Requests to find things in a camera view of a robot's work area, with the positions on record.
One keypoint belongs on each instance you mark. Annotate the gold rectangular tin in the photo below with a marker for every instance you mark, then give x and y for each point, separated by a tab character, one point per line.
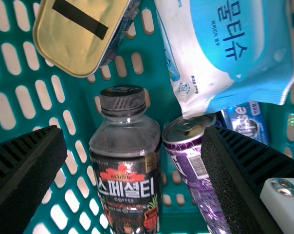
71	44

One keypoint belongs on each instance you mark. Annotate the dark coffee bottle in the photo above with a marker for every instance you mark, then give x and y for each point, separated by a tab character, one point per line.
125	146

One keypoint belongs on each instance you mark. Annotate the white and blue wipes pack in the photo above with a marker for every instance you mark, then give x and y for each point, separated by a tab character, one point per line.
222	61

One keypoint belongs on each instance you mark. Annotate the teal shopping basket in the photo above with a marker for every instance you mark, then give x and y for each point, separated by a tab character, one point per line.
154	97

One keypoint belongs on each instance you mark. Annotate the purple drink can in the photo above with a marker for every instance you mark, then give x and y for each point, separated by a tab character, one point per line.
183	151

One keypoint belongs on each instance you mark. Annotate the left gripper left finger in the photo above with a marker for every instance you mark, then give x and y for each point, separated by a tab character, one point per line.
20	170

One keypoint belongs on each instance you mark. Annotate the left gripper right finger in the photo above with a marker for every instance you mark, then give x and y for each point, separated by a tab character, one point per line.
239	175

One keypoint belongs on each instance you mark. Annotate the small blue gum pack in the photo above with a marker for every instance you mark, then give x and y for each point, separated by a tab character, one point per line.
246	122

